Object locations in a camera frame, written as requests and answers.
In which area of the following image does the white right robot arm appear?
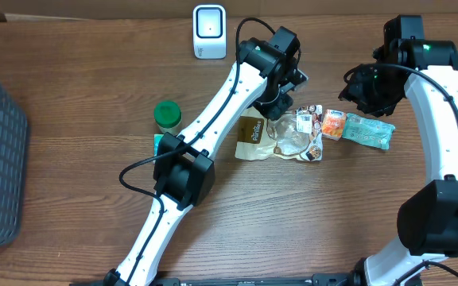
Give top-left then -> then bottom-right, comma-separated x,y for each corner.
340,15 -> 458,285

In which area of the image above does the small orange white box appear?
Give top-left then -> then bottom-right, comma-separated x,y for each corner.
321,109 -> 347,141

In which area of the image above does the beige porridge pouch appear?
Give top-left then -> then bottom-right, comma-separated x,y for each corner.
235,105 -> 323,161

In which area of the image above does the small teal gum pack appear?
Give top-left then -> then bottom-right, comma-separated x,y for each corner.
153,134 -> 163,156

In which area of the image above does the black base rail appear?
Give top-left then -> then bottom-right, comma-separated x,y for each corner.
69,272 -> 424,286

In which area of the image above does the teal wipes packet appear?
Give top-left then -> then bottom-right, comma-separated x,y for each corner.
342,113 -> 395,150

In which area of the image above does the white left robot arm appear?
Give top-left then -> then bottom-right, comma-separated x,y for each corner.
103,27 -> 306,285

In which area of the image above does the green lid jar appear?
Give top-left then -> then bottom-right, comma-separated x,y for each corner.
153,101 -> 182,136

